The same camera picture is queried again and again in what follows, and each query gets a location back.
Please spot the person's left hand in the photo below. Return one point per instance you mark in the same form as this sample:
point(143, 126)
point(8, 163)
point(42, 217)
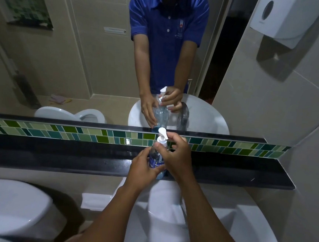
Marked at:
point(138, 173)

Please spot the person's right hand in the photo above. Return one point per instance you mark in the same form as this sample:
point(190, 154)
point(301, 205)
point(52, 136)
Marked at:
point(179, 160)

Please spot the person's left thumb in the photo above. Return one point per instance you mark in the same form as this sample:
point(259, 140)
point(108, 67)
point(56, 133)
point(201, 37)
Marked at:
point(147, 154)

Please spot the person's right fingers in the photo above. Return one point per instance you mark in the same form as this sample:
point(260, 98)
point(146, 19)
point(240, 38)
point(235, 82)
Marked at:
point(174, 141)

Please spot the clear pump soap bottle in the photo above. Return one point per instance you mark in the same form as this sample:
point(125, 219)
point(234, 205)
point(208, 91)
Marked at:
point(159, 150)

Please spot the person's left forearm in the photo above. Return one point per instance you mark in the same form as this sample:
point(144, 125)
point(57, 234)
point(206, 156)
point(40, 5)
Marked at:
point(106, 218)

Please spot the person's right forearm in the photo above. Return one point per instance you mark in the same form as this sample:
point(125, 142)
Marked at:
point(209, 224)

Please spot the white folded paper towel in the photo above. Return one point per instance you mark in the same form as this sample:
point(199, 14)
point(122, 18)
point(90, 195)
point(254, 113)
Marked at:
point(96, 201)

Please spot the black stone ledge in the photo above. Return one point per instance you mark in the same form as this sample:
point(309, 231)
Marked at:
point(61, 155)

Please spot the white wash basin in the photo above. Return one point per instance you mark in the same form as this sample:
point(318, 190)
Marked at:
point(250, 233)

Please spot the white paper towel dispenser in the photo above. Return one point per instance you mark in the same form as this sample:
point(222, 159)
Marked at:
point(285, 19)

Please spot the wall mirror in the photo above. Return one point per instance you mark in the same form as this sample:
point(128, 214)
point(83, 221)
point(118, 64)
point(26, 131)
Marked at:
point(83, 62)

